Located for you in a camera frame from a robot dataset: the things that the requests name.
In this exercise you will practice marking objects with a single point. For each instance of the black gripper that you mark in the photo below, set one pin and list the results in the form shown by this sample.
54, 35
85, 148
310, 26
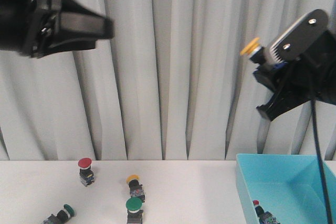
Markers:
29, 26
293, 82

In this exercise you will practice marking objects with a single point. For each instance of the yellow push button switch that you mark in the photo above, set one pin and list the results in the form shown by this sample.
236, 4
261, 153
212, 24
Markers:
258, 49

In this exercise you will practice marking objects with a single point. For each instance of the red push button switch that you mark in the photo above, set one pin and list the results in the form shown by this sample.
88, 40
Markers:
264, 217

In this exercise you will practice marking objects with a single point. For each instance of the light blue plastic box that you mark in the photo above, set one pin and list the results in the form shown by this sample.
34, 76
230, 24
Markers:
288, 186

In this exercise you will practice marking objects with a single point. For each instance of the white pleated curtain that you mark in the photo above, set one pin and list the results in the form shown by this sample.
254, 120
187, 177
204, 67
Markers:
171, 84

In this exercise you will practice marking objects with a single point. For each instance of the red push button on table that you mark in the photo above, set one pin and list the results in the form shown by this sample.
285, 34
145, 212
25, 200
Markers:
85, 172

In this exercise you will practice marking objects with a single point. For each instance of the yellow push button on table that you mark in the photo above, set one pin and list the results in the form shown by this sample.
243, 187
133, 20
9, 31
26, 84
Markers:
135, 188

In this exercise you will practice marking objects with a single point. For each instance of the lying green push button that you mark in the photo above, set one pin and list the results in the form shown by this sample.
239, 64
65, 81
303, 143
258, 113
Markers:
63, 216

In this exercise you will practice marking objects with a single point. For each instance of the upright green push button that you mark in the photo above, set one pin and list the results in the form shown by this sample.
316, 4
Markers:
134, 210

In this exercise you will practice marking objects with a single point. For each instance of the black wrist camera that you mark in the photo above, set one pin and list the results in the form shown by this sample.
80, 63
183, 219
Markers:
297, 37

